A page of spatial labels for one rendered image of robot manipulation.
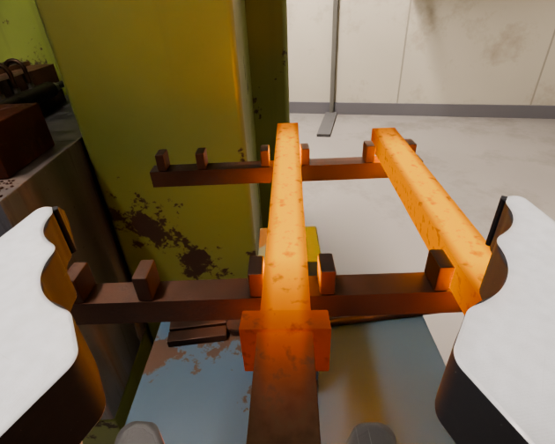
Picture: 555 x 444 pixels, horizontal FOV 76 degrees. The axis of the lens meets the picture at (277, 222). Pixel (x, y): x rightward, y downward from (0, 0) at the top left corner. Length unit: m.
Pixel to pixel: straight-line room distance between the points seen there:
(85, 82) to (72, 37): 0.06
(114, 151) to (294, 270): 0.47
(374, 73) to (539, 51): 1.39
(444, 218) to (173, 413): 0.38
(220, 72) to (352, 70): 3.38
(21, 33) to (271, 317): 0.93
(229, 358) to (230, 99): 0.38
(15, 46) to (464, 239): 0.98
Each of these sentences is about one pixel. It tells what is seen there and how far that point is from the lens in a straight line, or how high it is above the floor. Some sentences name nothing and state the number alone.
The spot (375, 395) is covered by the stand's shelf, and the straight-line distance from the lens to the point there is 0.50.
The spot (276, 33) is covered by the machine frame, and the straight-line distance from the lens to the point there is 1.00.
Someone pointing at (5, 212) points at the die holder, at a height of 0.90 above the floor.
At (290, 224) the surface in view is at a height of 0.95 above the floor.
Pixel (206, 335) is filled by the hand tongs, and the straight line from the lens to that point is 0.54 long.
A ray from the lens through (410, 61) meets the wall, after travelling 3.91.
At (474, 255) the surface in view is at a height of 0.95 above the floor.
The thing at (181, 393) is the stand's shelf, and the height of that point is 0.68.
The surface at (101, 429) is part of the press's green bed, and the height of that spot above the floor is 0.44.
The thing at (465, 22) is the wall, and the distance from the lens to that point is 3.94.
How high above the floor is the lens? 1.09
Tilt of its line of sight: 33 degrees down
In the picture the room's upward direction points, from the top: 3 degrees counter-clockwise
